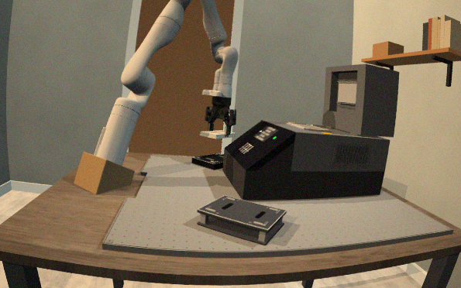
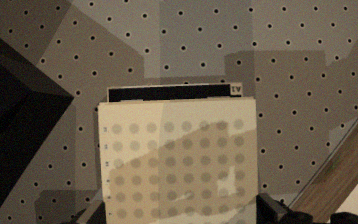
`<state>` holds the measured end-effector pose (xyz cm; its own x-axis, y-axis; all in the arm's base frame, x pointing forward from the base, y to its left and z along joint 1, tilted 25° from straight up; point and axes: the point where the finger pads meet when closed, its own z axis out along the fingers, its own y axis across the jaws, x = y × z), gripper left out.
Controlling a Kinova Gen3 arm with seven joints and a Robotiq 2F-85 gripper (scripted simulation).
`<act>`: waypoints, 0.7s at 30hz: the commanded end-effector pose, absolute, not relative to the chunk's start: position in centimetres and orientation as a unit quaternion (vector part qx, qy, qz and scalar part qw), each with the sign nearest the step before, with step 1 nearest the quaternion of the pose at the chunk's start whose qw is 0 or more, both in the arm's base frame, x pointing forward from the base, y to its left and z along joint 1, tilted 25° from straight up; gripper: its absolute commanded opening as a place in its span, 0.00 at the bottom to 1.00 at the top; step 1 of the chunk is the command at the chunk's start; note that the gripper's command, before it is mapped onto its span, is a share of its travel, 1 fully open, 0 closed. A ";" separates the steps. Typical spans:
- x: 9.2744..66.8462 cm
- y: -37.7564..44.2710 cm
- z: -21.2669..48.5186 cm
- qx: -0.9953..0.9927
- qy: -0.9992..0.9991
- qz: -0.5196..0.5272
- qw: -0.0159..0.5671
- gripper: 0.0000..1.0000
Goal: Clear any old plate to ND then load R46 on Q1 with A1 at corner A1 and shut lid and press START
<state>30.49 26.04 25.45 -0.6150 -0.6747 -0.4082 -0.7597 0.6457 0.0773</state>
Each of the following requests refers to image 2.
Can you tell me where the black thermal cycler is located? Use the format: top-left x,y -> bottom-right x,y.
0,38 -> 75,207

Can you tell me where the grey flat base plate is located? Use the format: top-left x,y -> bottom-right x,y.
0,0 -> 358,224

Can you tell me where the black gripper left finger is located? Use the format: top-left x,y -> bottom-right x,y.
60,200 -> 107,224

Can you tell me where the beige pcr plate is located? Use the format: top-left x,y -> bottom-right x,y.
98,97 -> 258,224

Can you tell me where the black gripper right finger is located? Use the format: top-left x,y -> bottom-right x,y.
256,193 -> 358,224

